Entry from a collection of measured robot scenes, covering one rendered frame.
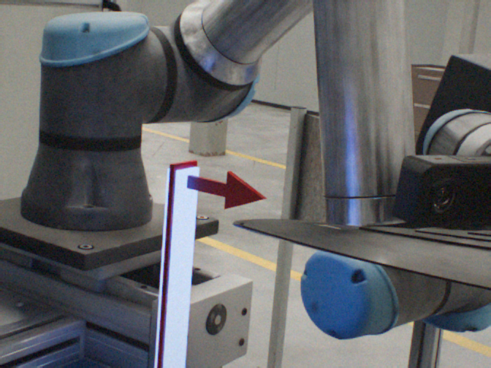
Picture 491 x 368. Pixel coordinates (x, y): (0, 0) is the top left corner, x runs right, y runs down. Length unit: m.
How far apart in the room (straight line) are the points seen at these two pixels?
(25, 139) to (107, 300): 1.53
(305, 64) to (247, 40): 9.77
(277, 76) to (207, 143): 4.03
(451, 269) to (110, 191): 0.60
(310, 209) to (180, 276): 2.26
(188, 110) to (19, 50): 1.39
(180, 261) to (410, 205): 0.16
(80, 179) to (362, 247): 0.57
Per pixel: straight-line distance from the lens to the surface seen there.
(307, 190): 2.82
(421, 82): 7.31
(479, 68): 1.05
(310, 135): 2.80
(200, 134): 7.21
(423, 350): 1.08
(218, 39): 0.96
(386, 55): 0.66
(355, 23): 0.66
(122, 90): 0.93
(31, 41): 2.39
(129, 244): 0.90
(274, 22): 0.93
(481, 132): 0.71
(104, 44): 0.92
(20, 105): 2.38
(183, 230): 0.54
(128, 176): 0.95
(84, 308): 0.94
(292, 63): 10.87
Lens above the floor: 1.29
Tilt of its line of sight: 12 degrees down
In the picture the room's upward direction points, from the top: 5 degrees clockwise
